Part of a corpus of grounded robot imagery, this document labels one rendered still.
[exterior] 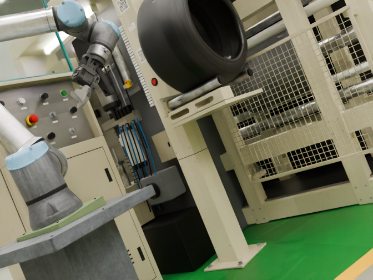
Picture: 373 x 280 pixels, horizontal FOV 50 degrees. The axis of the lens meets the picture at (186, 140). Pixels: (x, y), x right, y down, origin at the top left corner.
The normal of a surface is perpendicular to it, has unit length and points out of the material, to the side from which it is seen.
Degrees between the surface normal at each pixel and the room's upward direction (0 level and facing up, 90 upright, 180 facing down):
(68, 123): 90
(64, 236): 90
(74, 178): 90
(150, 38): 86
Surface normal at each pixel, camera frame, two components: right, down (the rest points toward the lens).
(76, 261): 0.79, -0.32
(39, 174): 0.42, -0.12
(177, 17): 0.00, -0.11
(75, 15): 0.22, 0.00
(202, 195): -0.60, 0.25
